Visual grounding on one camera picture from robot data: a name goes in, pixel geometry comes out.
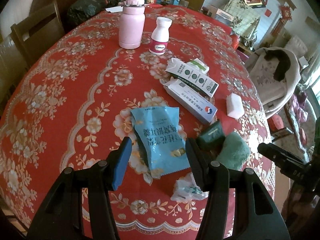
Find green fuzzy cloth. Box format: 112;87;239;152
216;132;251;171

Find white green milk carton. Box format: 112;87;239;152
166;58;219;98

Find pink thermos bottle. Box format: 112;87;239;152
119;0;145;49

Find small chair red cushion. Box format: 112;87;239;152
267;114;293;142

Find red floral tablecloth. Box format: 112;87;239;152
1;5;275;226

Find white pink supplement bottle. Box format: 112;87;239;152
149;17;172;55

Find red chinese knot decoration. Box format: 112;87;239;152
271;5;292;37

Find blue snack bag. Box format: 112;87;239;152
131;106;190;179

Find white tissue wrapper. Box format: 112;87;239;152
170;172;209;202

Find wooden chair behind table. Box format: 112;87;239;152
11;0;65;67

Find green white tissue pack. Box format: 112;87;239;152
187;58;209;74

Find white blue medicine box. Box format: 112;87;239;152
163;79;217;125

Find dark green small pouch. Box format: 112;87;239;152
195;119;226;158

